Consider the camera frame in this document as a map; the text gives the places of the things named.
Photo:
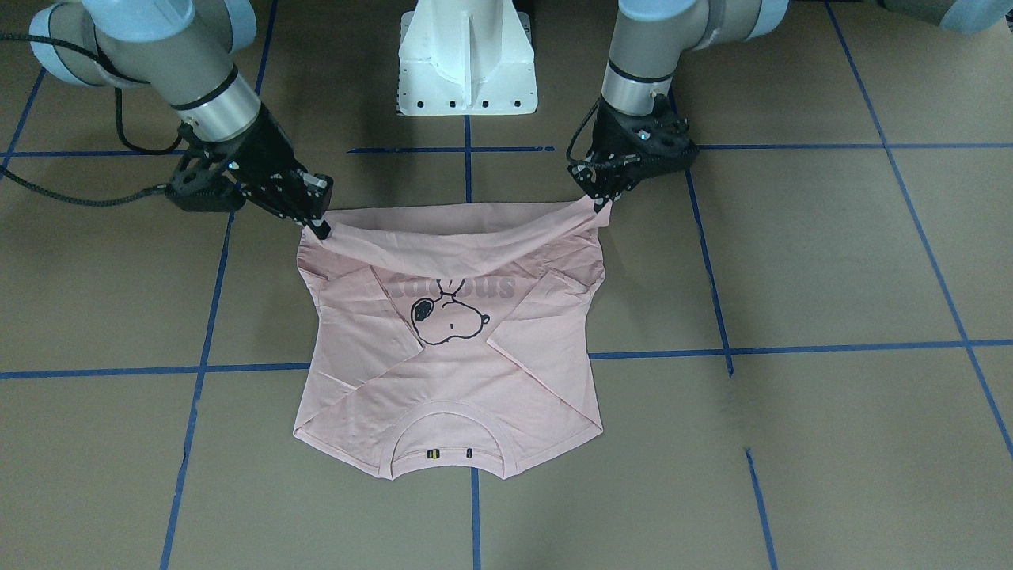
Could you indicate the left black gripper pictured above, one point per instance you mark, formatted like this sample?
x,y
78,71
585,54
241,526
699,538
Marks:
x,y
603,199

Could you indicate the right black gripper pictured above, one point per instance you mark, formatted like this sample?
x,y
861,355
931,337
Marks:
x,y
267,153

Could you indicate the pink Snoopy t-shirt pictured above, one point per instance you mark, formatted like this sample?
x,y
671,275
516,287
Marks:
x,y
452,335

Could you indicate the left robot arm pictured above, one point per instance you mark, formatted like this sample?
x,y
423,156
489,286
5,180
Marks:
x,y
649,38

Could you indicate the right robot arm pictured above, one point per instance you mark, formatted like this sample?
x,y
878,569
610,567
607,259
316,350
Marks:
x,y
183,50

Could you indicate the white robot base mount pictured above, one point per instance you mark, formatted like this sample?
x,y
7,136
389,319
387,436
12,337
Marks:
x,y
472,58

